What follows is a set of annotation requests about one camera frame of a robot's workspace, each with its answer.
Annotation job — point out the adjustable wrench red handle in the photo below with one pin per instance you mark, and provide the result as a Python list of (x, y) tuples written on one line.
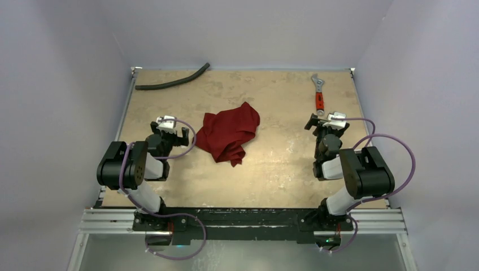
[(319, 99)]

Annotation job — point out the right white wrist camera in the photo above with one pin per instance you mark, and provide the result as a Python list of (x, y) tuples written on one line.
[(335, 120)]

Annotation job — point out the dark red cloth napkin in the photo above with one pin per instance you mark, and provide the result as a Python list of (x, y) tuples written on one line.
[(223, 134)]

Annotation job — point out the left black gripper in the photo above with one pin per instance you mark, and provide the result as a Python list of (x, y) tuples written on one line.
[(178, 141)]

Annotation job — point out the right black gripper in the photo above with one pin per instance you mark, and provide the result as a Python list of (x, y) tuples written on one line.
[(319, 122)]

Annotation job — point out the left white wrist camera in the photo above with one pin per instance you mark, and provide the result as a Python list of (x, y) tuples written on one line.
[(166, 124)]

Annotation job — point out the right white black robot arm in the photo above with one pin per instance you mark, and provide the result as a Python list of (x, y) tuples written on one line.
[(365, 173)]

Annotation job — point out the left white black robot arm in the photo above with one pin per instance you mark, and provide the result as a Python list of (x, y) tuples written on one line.
[(128, 167)]

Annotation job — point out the aluminium rail frame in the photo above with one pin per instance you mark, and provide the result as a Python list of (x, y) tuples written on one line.
[(276, 172)]

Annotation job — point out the black foam tube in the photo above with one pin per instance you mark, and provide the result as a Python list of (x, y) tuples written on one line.
[(178, 82)]

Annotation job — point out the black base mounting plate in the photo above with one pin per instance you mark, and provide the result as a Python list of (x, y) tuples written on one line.
[(182, 225)]

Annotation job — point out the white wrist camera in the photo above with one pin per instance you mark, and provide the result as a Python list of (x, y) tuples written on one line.
[(166, 124), (335, 120)]

